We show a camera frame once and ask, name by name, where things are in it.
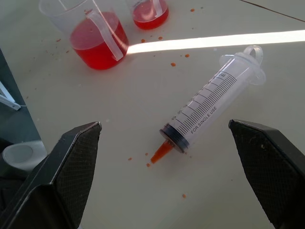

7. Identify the small beaker with red liquid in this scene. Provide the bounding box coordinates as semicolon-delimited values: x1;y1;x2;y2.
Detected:
125;0;170;31

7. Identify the large beaker with red liquid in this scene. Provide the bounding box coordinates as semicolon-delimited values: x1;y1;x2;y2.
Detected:
39;0;130;71

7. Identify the clear plastic syringe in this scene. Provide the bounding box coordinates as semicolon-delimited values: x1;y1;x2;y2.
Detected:
150;45;266;165

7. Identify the white metal frame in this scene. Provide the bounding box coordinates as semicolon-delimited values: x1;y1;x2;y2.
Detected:
0;80;21;111

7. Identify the grey round robot part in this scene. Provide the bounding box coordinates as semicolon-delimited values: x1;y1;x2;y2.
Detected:
1;140;47;177

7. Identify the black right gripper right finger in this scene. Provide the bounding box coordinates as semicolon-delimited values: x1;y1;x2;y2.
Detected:
228;119;305;229

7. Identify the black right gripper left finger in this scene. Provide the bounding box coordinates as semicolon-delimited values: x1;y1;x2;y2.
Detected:
0;121;102;229

